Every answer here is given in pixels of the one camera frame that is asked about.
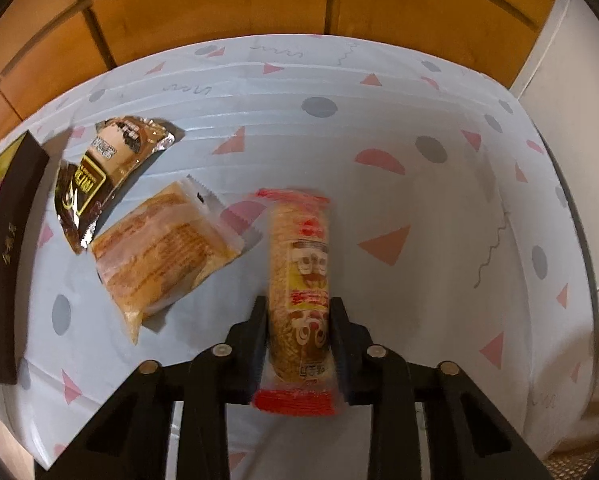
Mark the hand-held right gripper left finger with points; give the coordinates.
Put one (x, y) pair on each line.
(259, 330)

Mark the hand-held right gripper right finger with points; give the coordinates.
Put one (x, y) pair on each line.
(337, 332)

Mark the rice cracker packet red ends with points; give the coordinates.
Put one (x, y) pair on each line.
(299, 280)

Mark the black box gold interior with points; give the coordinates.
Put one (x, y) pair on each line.
(4, 270)

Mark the clear wrapped bread packet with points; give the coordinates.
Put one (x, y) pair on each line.
(164, 255)

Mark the white patterned table cover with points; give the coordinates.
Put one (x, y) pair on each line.
(429, 210)

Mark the brown snack packet yellow print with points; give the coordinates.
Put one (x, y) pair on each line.
(104, 170)

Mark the woven mat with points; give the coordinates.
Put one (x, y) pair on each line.
(574, 460)

